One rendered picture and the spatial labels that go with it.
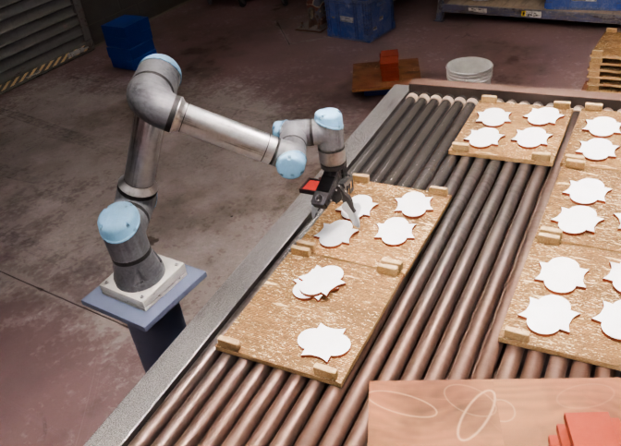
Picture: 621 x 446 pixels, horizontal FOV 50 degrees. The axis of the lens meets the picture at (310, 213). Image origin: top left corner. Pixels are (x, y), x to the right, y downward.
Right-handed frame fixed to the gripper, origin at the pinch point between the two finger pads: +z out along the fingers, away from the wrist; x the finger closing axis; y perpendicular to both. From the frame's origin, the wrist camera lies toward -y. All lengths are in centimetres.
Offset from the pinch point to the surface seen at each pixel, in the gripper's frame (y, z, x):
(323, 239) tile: -4.2, 2.9, 1.8
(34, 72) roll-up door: 254, 80, 440
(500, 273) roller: 0.2, 5.3, -49.0
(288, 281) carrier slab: -23.4, 4.9, 3.2
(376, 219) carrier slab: 11.3, 3.0, -8.4
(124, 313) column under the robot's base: -45, 13, 47
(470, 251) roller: 7.1, 4.9, -38.9
